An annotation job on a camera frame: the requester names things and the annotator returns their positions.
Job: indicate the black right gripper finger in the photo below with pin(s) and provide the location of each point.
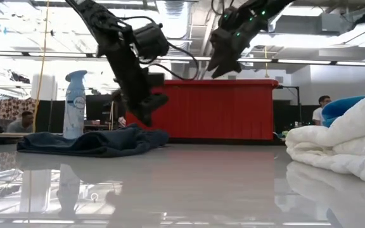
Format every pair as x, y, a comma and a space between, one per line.
228, 69
216, 61

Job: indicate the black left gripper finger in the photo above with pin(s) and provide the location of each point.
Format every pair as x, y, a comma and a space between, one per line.
144, 115
157, 100

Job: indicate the red plastic laundry basket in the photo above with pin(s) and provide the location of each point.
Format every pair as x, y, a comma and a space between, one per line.
217, 111

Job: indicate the dark navy garment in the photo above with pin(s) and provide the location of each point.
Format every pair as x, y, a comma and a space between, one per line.
106, 142

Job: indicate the blue towel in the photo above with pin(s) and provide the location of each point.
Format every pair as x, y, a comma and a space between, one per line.
337, 109

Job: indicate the white lace cloth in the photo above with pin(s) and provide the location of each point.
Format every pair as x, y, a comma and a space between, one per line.
344, 149

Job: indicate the light blue air freshener bottle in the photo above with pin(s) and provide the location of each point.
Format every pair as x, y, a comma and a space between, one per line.
74, 104

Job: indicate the person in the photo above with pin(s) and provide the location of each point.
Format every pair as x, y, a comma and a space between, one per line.
318, 115
21, 126

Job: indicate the brown floral fabric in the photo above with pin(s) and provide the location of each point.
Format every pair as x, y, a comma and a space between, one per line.
11, 107

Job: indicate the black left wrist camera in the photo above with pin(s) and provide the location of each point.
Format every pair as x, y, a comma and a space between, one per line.
151, 41

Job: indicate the silver ventilation duct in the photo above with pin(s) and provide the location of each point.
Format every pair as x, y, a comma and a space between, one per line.
176, 19

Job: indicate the thin black metal post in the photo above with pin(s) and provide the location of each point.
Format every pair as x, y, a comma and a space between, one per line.
298, 104

